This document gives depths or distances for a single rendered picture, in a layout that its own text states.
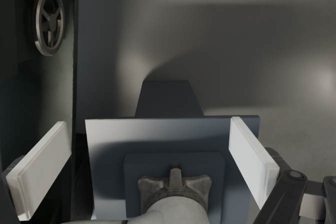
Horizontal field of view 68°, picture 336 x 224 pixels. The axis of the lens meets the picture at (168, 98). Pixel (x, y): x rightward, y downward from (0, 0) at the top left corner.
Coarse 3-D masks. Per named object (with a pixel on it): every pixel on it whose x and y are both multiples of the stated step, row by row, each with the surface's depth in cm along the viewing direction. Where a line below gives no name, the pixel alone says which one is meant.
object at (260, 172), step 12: (240, 120) 19; (240, 132) 17; (240, 144) 17; (252, 144) 15; (240, 156) 17; (252, 156) 15; (264, 156) 14; (240, 168) 17; (252, 168) 15; (264, 168) 13; (276, 168) 13; (252, 180) 15; (264, 180) 13; (276, 180) 13; (252, 192) 15; (264, 192) 14
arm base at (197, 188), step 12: (144, 180) 60; (156, 180) 60; (168, 180) 59; (180, 180) 58; (192, 180) 60; (204, 180) 60; (144, 192) 60; (156, 192) 59; (168, 192) 57; (180, 192) 57; (192, 192) 58; (204, 192) 61; (144, 204) 60; (204, 204) 60
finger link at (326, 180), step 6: (324, 180) 12; (330, 180) 12; (324, 186) 12; (330, 186) 12; (324, 192) 12; (330, 192) 12; (324, 198) 12; (330, 198) 11; (330, 204) 11; (330, 210) 10; (330, 216) 10; (318, 222) 12; (324, 222) 11; (330, 222) 10
